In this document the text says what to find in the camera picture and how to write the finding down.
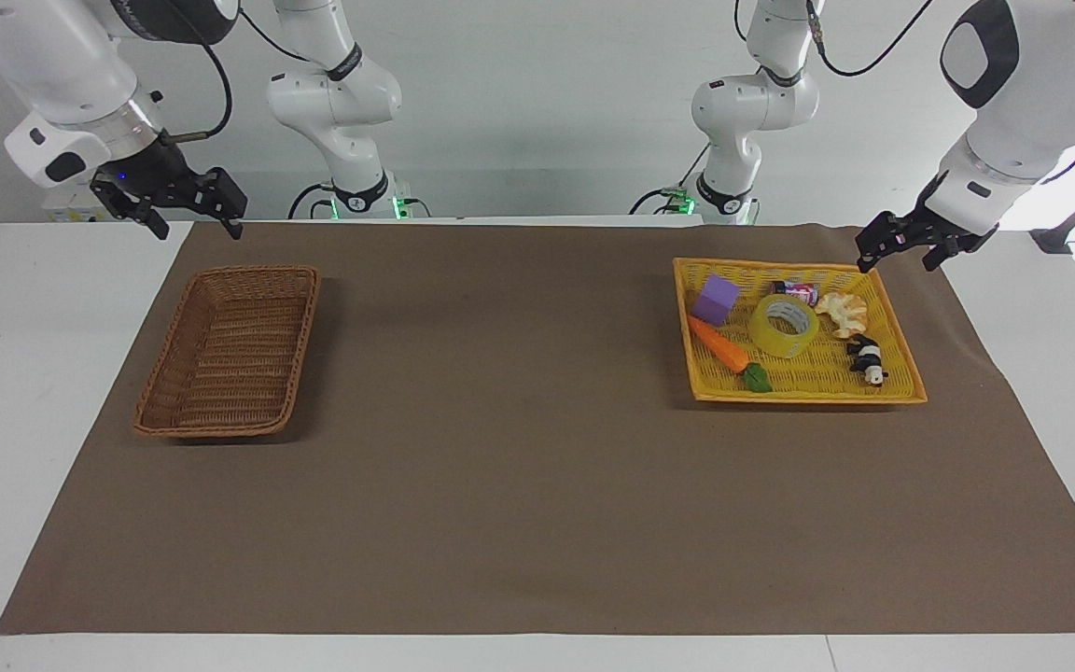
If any orange toy carrot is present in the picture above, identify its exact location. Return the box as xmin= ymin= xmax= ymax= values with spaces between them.
xmin=686 ymin=314 xmax=775 ymax=395

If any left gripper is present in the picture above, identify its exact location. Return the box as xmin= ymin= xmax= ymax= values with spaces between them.
xmin=855 ymin=207 xmax=998 ymax=274

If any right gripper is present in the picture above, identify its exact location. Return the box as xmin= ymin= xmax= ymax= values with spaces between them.
xmin=90 ymin=137 xmax=249 ymax=241

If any purple cube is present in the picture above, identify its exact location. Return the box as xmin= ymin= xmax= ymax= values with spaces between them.
xmin=692 ymin=274 xmax=742 ymax=328

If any beige toy pastry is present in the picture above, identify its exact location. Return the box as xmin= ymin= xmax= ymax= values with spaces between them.
xmin=814 ymin=291 xmax=871 ymax=340

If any black cable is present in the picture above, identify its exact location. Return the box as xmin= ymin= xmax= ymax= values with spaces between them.
xmin=629 ymin=142 xmax=714 ymax=217
xmin=237 ymin=7 xmax=316 ymax=64
xmin=162 ymin=35 xmax=234 ymax=147
xmin=804 ymin=0 xmax=936 ymax=78
xmin=287 ymin=183 xmax=335 ymax=221

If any yellow woven basket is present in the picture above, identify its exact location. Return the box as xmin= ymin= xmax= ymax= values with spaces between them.
xmin=672 ymin=257 xmax=929 ymax=407

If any brown wicker basket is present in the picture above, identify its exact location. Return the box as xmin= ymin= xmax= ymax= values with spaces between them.
xmin=133 ymin=265 xmax=322 ymax=440

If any yellow tape roll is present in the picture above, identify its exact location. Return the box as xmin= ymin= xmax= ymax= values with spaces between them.
xmin=747 ymin=293 xmax=820 ymax=360

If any black and white panda toy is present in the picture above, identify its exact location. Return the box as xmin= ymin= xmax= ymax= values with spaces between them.
xmin=846 ymin=335 xmax=890 ymax=387

